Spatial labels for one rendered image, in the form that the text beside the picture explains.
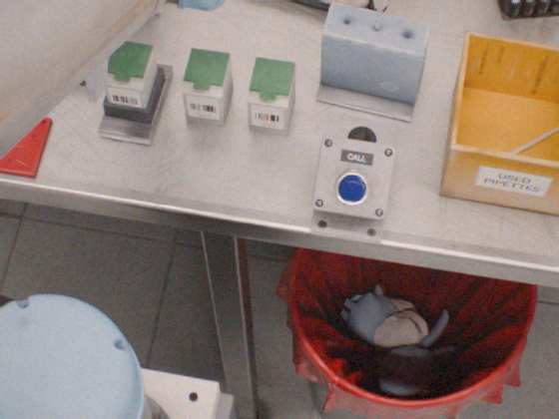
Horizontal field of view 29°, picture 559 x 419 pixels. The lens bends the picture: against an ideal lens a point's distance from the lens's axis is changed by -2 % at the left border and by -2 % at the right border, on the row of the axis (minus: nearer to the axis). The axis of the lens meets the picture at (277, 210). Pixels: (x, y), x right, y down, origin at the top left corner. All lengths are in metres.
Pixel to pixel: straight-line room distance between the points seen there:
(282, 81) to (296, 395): 0.94
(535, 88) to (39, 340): 0.60
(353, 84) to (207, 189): 0.18
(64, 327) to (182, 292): 1.24
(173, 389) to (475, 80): 0.44
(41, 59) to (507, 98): 0.71
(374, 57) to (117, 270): 1.05
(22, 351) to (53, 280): 1.28
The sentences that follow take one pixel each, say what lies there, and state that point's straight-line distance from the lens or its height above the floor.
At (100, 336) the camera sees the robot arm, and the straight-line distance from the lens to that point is 0.77.
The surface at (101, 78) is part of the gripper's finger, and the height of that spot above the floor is 1.03.
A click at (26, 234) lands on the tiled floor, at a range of 2.09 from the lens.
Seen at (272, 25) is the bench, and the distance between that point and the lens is 1.20.
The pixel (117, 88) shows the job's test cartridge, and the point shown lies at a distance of 1.09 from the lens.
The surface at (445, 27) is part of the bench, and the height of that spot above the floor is 0.88.
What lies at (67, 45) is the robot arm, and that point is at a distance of 0.55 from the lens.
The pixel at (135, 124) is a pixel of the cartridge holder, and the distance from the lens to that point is 1.12.
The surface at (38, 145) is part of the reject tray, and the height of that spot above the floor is 0.88.
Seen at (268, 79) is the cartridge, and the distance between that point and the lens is 1.08.
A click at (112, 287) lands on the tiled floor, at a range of 2.02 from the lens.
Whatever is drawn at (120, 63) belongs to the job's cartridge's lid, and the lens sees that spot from 1.08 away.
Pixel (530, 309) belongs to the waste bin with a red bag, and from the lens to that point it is 1.54.
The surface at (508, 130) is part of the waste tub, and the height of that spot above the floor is 0.88.
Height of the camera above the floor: 1.84
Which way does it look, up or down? 64 degrees down
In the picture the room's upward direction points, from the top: 1 degrees counter-clockwise
